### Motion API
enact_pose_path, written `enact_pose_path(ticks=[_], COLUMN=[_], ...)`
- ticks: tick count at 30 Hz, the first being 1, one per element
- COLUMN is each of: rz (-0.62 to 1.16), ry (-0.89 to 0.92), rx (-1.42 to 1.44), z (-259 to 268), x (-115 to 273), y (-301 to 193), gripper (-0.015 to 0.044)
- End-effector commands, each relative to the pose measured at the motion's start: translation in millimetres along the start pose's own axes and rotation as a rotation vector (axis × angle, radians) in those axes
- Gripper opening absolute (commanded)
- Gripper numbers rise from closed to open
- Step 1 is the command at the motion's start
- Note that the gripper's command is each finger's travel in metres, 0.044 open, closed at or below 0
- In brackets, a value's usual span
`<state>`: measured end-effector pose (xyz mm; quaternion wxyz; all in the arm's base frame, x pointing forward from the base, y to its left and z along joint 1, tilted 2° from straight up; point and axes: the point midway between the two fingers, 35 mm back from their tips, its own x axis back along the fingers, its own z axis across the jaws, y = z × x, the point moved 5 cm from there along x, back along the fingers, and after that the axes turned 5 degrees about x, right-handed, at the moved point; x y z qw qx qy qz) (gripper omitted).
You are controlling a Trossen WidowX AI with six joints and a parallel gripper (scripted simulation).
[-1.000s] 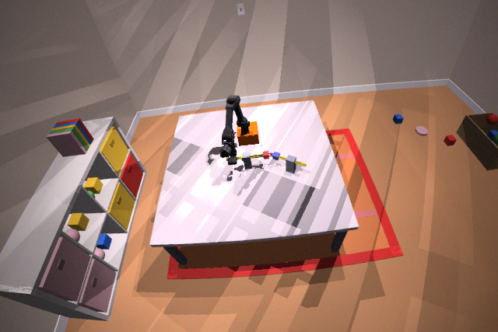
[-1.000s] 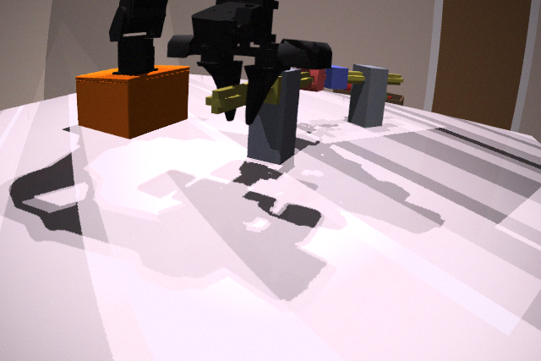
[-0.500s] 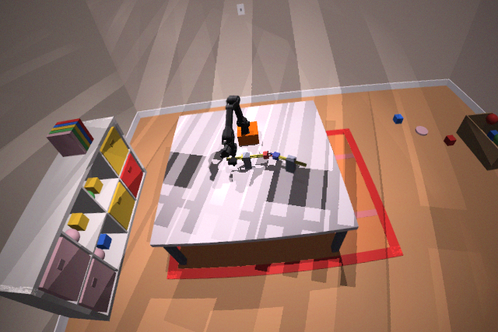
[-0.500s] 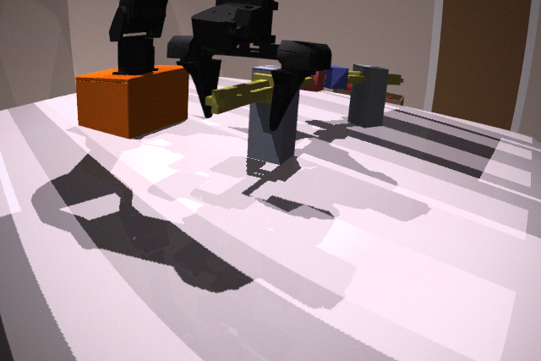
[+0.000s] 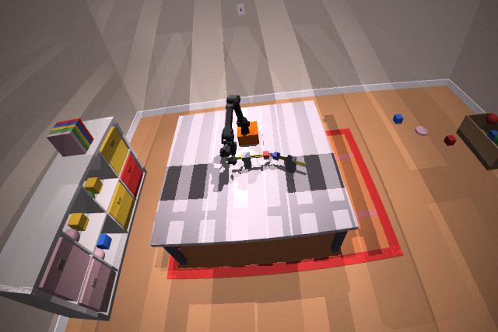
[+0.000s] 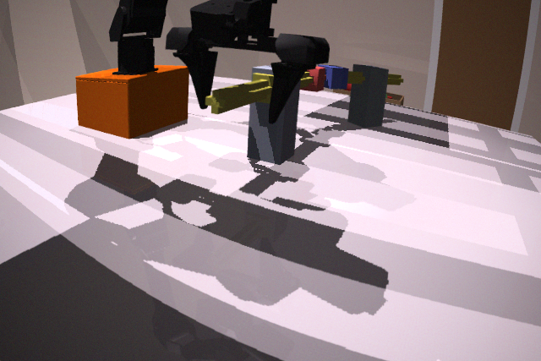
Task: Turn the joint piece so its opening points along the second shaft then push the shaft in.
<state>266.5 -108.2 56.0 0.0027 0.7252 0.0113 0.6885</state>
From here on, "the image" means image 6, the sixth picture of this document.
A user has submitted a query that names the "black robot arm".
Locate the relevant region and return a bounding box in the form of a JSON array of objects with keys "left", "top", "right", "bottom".
[{"left": 109, "top": 0, "right": 268, "bottom": 75}]

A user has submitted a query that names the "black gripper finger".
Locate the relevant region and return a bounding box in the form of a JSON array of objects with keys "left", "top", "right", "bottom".
[
  {"left": 172, "top": 51, "right": 218, "bottom": 110},
  {"left": 269, "top": 62, "right": 316, "bottom": 123}
]

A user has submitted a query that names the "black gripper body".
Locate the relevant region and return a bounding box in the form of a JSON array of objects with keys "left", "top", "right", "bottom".
[{"left": 165, "top": 0, "right": 330, "bottom": 66}]

